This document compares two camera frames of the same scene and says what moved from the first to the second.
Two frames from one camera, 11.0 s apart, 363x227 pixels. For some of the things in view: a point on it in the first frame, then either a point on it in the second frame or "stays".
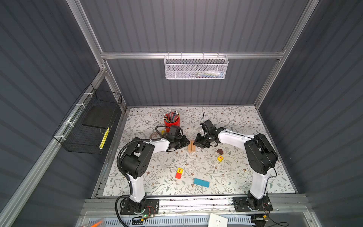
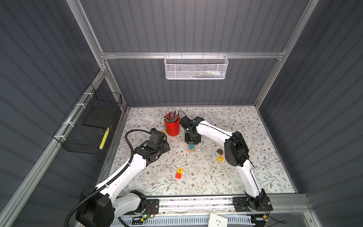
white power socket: x=215 y=220 stays
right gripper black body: x=203 y=141 to x=193 y=139
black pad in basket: x=100 y=116 stays
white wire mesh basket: x=196 y=67 stays
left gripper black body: x=180 y=142 to x=164 y=148
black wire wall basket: x=84 y=129 stays
